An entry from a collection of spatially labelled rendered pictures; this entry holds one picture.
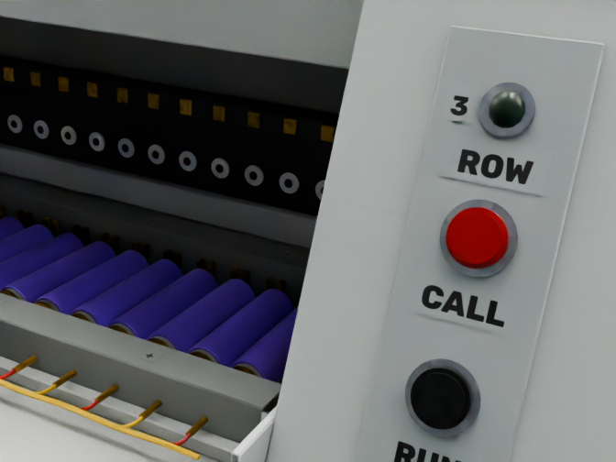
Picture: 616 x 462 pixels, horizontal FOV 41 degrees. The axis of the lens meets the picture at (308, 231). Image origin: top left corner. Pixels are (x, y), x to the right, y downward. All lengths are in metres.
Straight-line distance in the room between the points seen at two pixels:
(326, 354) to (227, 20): 0.11
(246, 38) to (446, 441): 0.14
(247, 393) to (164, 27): 0.13
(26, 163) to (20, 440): 0.23
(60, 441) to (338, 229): 0.15
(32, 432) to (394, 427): 0.15
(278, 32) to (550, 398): 0.13
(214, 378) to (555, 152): 0.16
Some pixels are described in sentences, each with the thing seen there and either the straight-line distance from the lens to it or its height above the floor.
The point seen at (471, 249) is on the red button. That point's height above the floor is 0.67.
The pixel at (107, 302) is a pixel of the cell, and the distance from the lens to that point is 0.38.
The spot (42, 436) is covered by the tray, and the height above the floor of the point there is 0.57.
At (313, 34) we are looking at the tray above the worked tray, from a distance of 0.26.
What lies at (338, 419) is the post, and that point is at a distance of 0.24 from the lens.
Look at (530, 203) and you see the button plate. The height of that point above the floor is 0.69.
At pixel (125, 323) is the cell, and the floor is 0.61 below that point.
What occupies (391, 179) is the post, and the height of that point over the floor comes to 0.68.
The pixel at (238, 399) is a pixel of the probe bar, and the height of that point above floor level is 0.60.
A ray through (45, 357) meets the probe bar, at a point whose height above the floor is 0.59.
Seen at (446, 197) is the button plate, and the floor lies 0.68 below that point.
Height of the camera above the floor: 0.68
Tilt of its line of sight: 3 degrees down
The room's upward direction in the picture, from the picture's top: 12 degrees clockwise
